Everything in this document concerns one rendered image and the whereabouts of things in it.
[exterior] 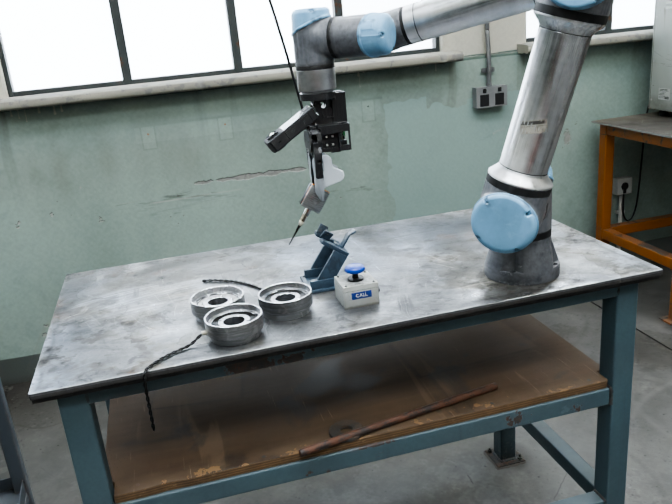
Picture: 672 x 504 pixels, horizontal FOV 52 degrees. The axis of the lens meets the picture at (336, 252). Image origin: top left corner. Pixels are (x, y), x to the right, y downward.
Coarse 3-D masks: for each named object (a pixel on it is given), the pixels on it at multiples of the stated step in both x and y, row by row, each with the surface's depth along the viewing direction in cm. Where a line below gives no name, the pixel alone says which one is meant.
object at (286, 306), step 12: (264, 288) 134; (276, 288) 136; (288, 288) 136; (300, 288) 136; (264, 300) 128; (276, 300) 133; (288, 300) 134; (300, 300) 128; (312, 300) 131; (264, 312) 129; (276, 312) 127; (288, 312) 127; (300, 312) 129
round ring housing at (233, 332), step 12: (216, 312) 127; (228, 312) 127; (252, 312) 126; (228, 324) 125; (240, 324) 122; (252, 324) 120; (216, 336) 120; (228, 336) 119; (240, 336) 119; (252, 336) 121
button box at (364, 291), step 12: (336, 276) 136; (348, 276) 134; (360, 276) 134; (372, 276) 134; (336, 288) 135; (348, 288) 130; (360, 288) 130; (372, 288) 131; (348, 300) 131; (360, 300) 131; (372, 300) 132
